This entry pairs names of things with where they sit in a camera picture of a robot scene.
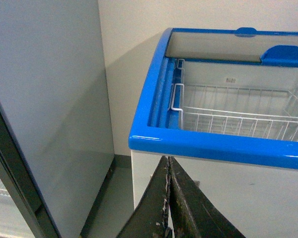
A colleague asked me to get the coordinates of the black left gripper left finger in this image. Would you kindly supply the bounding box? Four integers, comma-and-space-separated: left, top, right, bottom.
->
117, 156, 169, 238

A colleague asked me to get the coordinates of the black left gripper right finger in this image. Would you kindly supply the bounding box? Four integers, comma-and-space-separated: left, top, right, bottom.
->
168, 157, 244, 238

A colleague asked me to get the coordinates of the grey upright display fridge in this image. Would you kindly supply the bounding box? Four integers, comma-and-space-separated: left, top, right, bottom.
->
0, 0, 114, 238

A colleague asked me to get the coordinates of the white blue chest freezer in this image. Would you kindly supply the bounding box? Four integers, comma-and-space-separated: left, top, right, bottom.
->
129, 28, 298, 238

